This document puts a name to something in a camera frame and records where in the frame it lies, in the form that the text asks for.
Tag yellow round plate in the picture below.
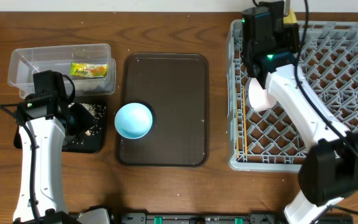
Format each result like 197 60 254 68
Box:
283 9 297 24

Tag rice food scraps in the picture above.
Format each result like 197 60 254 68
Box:
62 103 106 154

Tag green snack wrapper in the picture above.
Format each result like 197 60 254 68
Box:
70 63 108 78

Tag light blue bowl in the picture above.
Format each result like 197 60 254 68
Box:
114 103 153 139

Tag wooden chopstick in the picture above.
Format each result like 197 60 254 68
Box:
242 85 248 157
235 92 239 160

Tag pink white bowl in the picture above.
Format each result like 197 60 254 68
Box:
248 78 277 112

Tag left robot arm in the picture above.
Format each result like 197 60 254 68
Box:
13 91 111 223

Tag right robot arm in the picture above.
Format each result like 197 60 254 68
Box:
241 1 358 223

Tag black rectangular waste tray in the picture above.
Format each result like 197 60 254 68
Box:
14 95 106 155

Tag grey plastic dishwasher rack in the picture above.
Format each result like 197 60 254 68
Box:
226 20 358 172

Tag clear plastic waste bin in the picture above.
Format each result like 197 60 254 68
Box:
7 44 116 98

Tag dark brown serving tray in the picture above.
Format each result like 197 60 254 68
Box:
116 53 209 167

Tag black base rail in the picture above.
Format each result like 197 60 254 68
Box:
73 205 354 224

